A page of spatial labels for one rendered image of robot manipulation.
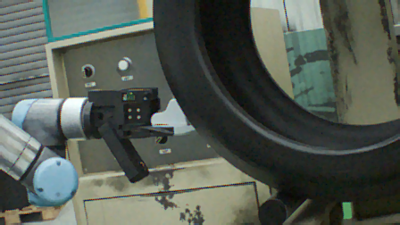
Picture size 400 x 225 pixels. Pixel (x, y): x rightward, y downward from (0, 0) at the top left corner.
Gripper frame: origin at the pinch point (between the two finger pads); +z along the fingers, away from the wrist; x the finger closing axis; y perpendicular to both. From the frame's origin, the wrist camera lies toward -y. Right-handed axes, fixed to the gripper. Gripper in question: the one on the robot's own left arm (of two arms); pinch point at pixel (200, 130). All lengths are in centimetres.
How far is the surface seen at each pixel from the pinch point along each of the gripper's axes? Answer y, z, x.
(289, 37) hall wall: 12, -183, 874
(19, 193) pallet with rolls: -118, -359, 507
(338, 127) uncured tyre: -1.5, 20.6, 16.4
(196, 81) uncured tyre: 8.8, 4.1, -12.4
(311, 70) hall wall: -29, -158, 879
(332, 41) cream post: 13.8, 18.4, 25.4
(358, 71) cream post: 8.0, 23.3, 25.5
